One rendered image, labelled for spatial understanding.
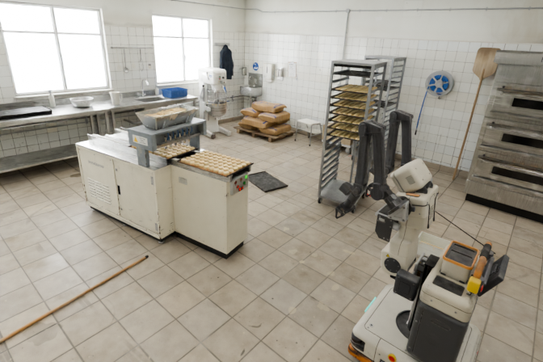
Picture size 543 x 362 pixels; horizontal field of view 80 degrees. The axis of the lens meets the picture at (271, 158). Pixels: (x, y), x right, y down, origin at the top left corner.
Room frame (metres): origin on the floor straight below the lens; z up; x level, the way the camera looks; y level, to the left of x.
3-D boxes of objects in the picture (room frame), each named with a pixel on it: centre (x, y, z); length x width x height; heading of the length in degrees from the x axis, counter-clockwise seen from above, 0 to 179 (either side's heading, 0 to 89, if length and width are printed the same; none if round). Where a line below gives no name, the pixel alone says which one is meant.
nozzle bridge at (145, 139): (3.14, 1.03, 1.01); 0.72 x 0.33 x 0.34; 150
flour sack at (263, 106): (7.01, 0.12, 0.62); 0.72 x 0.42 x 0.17; 57
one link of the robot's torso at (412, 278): (1.70, -0.86, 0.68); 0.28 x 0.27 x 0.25; 140
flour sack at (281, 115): (6.84, -0.04, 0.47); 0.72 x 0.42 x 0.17; 146
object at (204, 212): (2.89, 0.60, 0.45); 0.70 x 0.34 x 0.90; 60
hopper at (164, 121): (3.14, 1.03, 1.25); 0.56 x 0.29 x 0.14; 150
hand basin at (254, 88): (7.86, 0.52, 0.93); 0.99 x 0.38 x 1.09; 50
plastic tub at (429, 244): (2.84, -1.70, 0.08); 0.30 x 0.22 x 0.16; 53
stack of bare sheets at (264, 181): (4.44, 0.08, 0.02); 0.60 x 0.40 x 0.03; 35
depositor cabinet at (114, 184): (3.38, 1.44, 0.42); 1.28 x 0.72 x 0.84; 60
